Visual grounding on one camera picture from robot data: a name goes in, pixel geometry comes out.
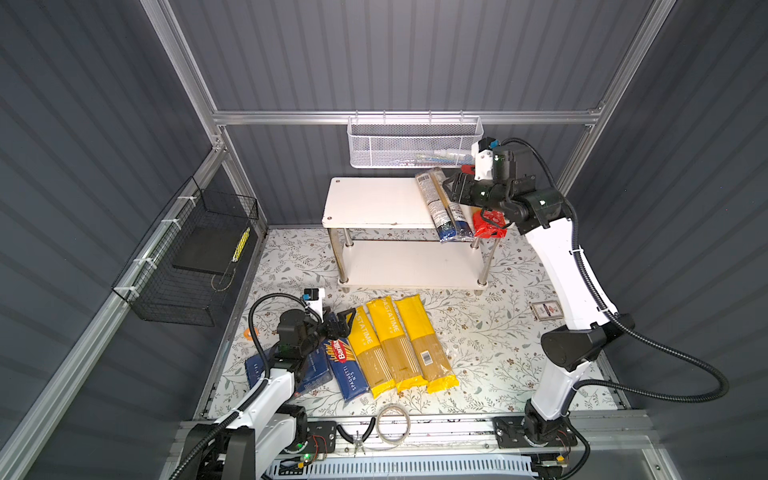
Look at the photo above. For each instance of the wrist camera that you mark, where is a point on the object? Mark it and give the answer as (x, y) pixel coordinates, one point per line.
(314, 298)
(484, 158)

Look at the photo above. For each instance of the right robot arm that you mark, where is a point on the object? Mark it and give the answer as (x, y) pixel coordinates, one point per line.
(549, 222)

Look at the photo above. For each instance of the yellow Pastatime bag middle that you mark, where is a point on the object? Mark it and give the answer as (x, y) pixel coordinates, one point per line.
(397, 348)

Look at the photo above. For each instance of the yellow Pastatime bag right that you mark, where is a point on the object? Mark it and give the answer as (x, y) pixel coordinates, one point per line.
(434, 363)

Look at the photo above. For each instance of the blue Barilla pasta box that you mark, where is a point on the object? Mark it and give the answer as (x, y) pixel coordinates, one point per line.
(317, 374)

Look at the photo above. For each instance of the white wire wall basket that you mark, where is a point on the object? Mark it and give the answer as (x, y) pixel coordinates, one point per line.
(402, 143)

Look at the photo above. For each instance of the white two-tier shelf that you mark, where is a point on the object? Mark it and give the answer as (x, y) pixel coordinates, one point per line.
(396, 204)

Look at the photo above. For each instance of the clear blue spaghetti bag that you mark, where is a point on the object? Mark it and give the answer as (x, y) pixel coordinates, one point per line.
(450, 223)

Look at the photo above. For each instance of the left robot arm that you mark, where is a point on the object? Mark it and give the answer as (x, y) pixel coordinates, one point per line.
(244, 443)

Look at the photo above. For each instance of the red spaghetti bag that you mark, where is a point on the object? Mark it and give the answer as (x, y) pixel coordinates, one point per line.
(489, 223)

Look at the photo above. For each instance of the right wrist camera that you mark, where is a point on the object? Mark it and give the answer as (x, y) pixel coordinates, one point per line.
(484, 158)

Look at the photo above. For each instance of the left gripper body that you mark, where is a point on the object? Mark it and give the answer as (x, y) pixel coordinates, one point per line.
(314, 334)

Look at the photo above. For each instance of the yellow pastatime bag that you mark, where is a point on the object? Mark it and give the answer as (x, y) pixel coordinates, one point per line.
(370, 354)
(397, 348)
(434, 363)

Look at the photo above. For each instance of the floral table mat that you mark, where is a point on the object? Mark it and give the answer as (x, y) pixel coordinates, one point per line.
(492, 338)

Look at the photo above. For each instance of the blue Barilla spaghetti box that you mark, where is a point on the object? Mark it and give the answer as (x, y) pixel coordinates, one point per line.
(346, 369)

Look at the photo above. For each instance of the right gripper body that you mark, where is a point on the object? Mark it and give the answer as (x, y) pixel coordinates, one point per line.
(485, 194)

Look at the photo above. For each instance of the black wire side basket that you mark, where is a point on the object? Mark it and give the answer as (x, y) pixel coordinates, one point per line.
(196, 262)

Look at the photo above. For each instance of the small framed card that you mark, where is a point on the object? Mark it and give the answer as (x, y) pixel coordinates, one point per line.
(547, 310)

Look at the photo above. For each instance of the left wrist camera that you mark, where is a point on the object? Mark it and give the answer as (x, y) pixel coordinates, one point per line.
(314, 298)

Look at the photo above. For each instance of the black pliers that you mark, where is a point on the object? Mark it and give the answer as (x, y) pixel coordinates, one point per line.
(358, 439)

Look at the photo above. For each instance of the yellow Pastatime bag left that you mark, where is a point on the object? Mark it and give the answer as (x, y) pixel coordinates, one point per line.
(370, 354)

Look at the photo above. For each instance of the orange tape roll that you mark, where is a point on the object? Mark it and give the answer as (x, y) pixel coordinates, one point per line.
(247, 332)

